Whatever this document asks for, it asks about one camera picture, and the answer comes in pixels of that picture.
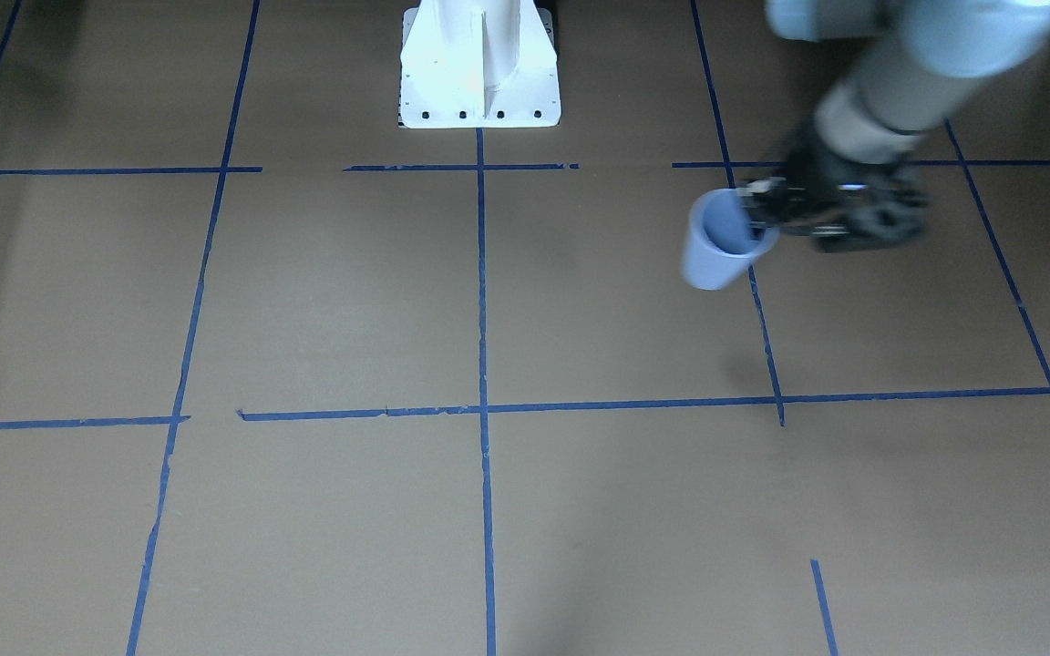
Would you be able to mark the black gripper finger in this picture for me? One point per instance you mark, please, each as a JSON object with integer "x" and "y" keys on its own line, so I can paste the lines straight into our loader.
{"x": 764, "y": 204}

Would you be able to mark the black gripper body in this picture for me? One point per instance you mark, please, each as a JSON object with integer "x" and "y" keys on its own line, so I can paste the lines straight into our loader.
{"x": 808, "y": 179}

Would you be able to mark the blue ribbed plastic cup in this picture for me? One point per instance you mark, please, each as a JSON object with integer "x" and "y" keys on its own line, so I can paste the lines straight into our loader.
{"x": 722, "y": 240}

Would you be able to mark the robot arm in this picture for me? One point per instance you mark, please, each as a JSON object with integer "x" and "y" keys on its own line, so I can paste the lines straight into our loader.
{"x": 925, "y": 59}

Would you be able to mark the white pedestal column base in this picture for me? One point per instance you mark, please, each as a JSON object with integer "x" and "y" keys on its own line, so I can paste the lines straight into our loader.
{"x": 479, "y": 64}

